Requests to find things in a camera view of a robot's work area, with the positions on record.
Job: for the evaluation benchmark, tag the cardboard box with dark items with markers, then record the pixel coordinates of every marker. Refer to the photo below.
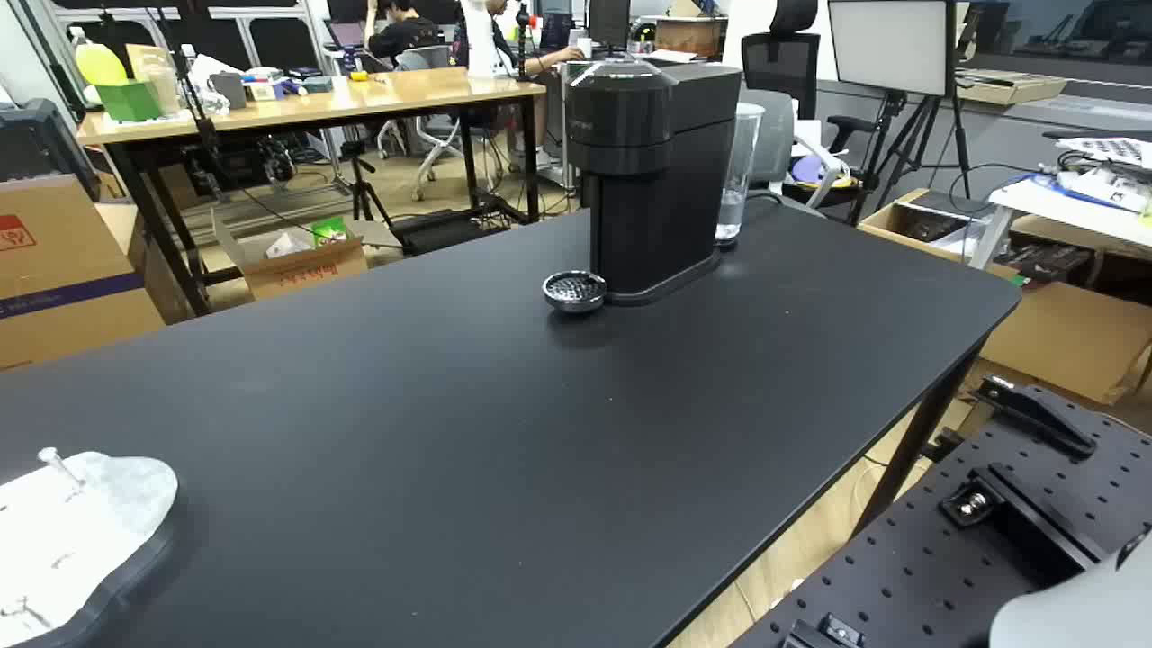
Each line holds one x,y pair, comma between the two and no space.
932,224

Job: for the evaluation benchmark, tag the clear water tank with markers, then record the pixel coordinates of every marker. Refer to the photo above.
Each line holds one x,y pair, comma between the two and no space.
737,180

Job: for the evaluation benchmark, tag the black office chair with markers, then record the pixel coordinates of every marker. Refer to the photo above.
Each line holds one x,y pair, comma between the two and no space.
783,58

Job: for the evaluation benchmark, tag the green sheet object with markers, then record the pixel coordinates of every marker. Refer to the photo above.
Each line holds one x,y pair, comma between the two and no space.
130,101

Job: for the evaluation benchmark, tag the small black tripod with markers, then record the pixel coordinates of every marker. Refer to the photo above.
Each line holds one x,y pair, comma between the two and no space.
363,184

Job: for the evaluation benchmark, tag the black case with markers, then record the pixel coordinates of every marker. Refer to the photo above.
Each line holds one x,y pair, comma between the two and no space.
39,144

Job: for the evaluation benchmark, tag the cardboard box with red label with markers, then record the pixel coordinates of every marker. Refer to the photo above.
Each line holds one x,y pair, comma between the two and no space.
66,274

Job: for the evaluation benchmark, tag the wooden table with black legs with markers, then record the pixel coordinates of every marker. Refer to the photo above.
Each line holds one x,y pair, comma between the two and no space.
363,98

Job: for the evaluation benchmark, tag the large black tripod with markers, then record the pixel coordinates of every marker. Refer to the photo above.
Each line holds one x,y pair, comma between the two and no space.
916,140

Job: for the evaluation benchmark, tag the flat cardboard box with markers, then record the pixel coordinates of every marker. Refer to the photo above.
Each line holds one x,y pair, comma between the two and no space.
1068,340

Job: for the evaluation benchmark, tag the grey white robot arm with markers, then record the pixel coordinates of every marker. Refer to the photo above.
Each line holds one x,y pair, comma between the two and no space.
1082,615

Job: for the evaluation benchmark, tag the black perforated breadboard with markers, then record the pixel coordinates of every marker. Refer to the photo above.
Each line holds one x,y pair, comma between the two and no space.
911,579

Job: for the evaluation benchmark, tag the black clamp bracket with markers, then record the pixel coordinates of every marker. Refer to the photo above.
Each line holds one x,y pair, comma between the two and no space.
1034,417

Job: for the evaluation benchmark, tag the black mount with silver screws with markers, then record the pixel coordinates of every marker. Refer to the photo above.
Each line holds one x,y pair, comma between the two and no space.
974,506

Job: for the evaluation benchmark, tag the yellow round object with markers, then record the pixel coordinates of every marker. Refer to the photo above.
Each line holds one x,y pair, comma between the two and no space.
101,66

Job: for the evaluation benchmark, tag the white table with papers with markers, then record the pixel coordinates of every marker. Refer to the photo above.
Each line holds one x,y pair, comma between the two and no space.
1082,202

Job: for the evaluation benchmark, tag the open cardboard box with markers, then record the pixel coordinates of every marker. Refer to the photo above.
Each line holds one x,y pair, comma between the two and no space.
309,264

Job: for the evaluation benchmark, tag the black coffee maker machine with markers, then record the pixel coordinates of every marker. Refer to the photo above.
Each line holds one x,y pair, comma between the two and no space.
653,180

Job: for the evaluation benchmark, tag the person in dark shirt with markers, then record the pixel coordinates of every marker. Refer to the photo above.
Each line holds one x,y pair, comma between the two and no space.
400,34

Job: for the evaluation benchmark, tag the small black mount block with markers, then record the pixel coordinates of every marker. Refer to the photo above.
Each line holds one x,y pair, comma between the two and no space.
824,630

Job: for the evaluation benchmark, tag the white board panel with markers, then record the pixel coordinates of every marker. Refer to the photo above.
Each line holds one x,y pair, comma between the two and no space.
888,46

